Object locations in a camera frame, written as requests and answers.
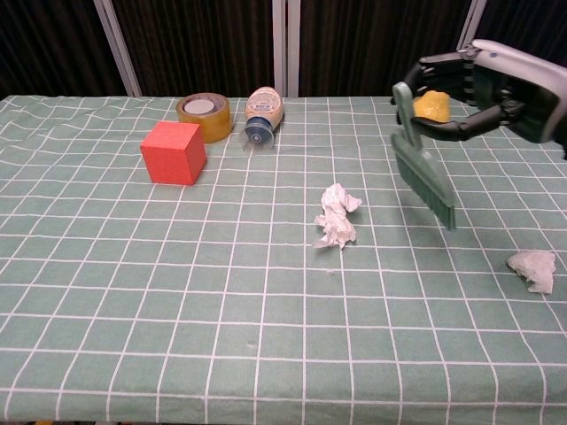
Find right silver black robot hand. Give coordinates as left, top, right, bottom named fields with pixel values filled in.
left=390, top=38, right=567, bottom=160

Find green hand brush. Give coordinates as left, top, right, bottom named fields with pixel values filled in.
left=390, top=81, right=457, bottom=232

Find yellow pear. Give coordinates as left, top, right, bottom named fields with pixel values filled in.
left=412, top=89, right=453, bottom=124

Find paper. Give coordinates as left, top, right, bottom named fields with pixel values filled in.
left=506, top=249, right=557, bottom=296
left=311, top=182, right=363, bottom=251

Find beige squeeze sauce bottle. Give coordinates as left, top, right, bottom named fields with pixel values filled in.
left=238, top=86, right=284, bottom=151

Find yellow packing tape roll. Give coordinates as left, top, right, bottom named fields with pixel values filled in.
left=175, top=91, right=235, bottom=144

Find orange cube block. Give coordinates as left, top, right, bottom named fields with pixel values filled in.
left=139, top=120, right=208, bottom=186

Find green checked tablecloth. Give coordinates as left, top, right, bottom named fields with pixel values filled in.
left=0, top=93, right=567, bottom=421

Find dark partition panel white frame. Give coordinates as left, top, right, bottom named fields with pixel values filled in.
left=458, top=0, right=567, bottom=70
left=93, top=0, right=288, bottom=98
left=0, top=0, right=143, bottom=98
left=273, top=0, right=488, bottom=98

